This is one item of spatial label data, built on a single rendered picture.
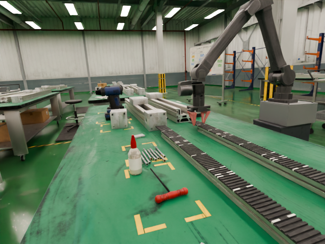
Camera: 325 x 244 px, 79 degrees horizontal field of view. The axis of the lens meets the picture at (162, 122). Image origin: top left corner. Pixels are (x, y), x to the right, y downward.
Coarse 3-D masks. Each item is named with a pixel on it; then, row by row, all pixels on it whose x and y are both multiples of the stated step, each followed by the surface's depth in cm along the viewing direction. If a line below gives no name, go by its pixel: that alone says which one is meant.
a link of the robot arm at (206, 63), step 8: (256, 0) 87; (248, 8) 87; (256, 8) 88; (240, 16) 90; (248, 16) 90; (232, 24) 90; (240, 24) 91; (224, 32) 91; (232, 32) 91; (216, 40) 93; (224, 40) 91; (216, 48) 91; (224, 48) 92; (208, 56) 91; (216, 56) 92; (200, 64) 90; (208, 64) 91; (192, 72) 93; (208, 72) 91
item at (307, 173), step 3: (303, 171) 48; (306, 171) 48; (309, 171) 48; (312, 171) 48; (315, 171) 48; (318, 171) 48; (300, 174) 48; (303, 174) 47; (306, 174) 47; (309, 174) 47; (312, 174) 47
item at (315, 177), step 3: (315, 174) 47; (318, 174) 46; (321, 174) 47; (324, 174) 47; (309, 177) 46; (312, 177) 46; (315, 177) 46; (318, 177) 45; (321, 177) 45; (324, 177) 45; (315, 180) 45
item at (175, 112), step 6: (150, 102) 168; (156, 102) 151; (162, 102) 143; (168, 102) 147; (174, 102) 140; (162, 108) 138; (168, 108) 130; (174, 108) 116; (180, 108) 126; (186, 108) 117; (168, 114) 128; (174, 114) 117; (180, 114) 115; (186, 114) 117; (174, 120) 119; (180, 120) 120; (186, 120) 120
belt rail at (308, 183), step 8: (200, 128) 94; (208, 136) 88; (216, 136) 82; (224, 144) 77; (232, 144) 72; (240, 152) 68; (248, 152) 65; (256, 160) 62; (264, 160) 59; (272, 168) 56; (280, 168) 54; (288, 176) 51; (296, 176) 49; (304, 176) 47; (304, 184) 47; (312, 184) 46; (320, 184) 44; (320, 192) 44
